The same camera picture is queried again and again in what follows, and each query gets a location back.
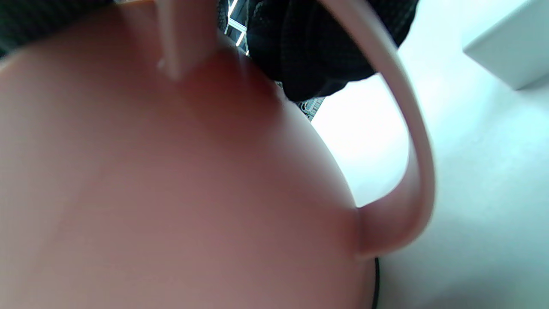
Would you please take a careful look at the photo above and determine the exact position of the person's right hand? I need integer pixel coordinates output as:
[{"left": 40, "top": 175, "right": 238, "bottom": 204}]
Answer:
[{"left": 0, "top": 0, "right": 419, "bottom": 102}]

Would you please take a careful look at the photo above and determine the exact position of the pink salad bowl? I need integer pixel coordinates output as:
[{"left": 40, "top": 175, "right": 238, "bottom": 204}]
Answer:
[{"left": 0, "top": 0, "right": 436, "bottom": 309}]

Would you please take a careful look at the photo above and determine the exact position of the white jar lid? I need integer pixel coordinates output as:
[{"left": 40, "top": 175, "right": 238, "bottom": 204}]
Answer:
[{"left": 462, "top": 0, "right": 549, "bottom": 91}]

